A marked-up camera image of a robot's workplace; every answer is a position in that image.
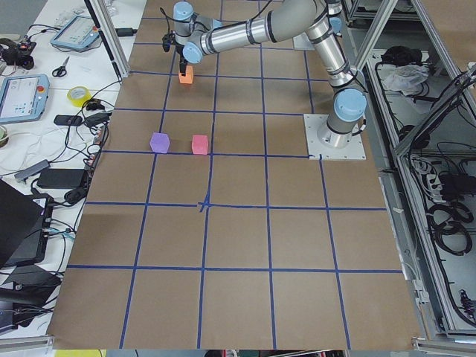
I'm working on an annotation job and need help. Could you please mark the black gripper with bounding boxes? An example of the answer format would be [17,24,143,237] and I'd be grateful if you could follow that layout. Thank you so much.
[176,42,187,77]

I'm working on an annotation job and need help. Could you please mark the orange foam cube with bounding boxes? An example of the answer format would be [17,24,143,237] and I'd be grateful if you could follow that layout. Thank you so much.
[178,65,194,85]

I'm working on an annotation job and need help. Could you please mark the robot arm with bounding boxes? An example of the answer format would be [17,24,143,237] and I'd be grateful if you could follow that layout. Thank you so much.
[171,0,367,149]

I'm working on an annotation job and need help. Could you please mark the pink foam cube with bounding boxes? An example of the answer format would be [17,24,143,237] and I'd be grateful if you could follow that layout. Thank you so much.
[191,135,209,155]

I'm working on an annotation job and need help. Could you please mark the purple foam cube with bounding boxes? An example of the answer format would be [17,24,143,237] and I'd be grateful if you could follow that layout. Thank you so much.
[149,132,170,154]

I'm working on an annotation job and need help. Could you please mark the far teach pendant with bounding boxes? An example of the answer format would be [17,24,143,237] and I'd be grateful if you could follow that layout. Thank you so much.
[50,15,100,52]

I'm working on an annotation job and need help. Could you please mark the teach pendant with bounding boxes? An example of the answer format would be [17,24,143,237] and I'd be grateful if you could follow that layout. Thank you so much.
[50,15,100,52]
[1,74,50,124]

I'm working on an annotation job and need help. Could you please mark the yellow tape roll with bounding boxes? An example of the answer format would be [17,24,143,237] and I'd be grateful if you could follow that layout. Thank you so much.
[67,86,92,108]

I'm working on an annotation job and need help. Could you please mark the near teach pendant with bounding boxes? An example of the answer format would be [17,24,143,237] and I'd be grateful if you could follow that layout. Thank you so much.
[1,74,50,124]

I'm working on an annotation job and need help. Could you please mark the black power adapter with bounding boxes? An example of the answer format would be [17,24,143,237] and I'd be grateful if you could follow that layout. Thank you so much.
[37,168,86,189]

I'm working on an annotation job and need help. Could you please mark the black laptop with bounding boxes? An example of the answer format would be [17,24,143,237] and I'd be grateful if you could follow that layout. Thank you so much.
[1,181,53,268]

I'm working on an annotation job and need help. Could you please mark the white crumpled cloth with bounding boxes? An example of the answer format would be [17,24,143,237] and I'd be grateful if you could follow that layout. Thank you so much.
[382,64,429,95]

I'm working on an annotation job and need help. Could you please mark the aluminium frame post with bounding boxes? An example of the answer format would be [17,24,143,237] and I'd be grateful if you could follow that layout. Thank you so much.
[84,0,130,82]

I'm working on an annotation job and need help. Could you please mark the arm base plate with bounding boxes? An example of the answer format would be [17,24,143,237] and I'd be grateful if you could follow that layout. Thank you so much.
[303,114,366,161]
[292,33,314,51]

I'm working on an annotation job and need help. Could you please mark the black handled scissors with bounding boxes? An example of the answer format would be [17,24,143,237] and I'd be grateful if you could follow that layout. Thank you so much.
[51,57,70,78]

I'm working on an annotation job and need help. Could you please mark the black camera device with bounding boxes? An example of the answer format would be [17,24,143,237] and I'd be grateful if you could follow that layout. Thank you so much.
[1,36,36,70]

